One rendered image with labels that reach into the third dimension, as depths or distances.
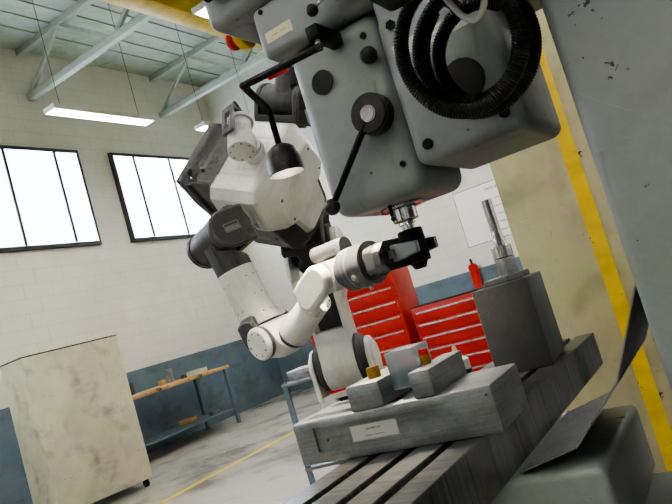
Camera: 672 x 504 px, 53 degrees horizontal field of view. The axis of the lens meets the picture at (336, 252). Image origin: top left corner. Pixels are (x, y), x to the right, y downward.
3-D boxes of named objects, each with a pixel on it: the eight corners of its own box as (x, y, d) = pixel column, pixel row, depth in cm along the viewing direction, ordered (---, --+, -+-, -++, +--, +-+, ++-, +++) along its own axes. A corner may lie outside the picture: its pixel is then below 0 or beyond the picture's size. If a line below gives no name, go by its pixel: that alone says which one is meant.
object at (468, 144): (416, 168, 107) (369, 19, 110) (468, 172, 128) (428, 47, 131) (529, 122, 98) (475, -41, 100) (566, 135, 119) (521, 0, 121)
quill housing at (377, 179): (332, 222, 119) (282, 55, 122) (385, 218, 136) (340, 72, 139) (426, 186, 109) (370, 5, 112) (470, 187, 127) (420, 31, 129)
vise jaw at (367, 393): (351, 412, 105) (344, 388, 105) (391, 389, 118) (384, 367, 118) (384, 406, 102) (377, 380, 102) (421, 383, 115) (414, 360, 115)
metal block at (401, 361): (394, 390, 106) (383, 354, 107) (408, 382, 111) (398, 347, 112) (423, 384, 104) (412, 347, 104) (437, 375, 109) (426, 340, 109)
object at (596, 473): (332, 572, 116) (313, 503, 117) (415, 494, 145) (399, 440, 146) (631, 556, 90) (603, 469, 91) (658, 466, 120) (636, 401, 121)
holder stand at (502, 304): (497, 377, 141) (468, 287, 143) (514, 358, 161) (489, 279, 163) (554, 364, 136) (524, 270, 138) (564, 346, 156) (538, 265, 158)
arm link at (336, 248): (351, 293, 130) (314, 304, 138) (386, 280, 137) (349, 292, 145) (332, 237, 130) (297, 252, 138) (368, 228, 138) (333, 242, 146)
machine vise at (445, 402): (303, 466, 110) (284, 401, 111) (346, 439, 123) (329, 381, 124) (504, 432, 93) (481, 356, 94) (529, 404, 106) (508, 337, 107)
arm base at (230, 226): (211, 282, 166) (177, 250, 164) (240, 250, 174) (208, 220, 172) (237, 259, 154) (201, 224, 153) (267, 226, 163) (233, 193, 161)
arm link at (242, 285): (247, 370, 156) (205, 285, 158) (286, 350, 165) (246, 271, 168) (274, 355, 148) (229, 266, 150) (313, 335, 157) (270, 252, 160)
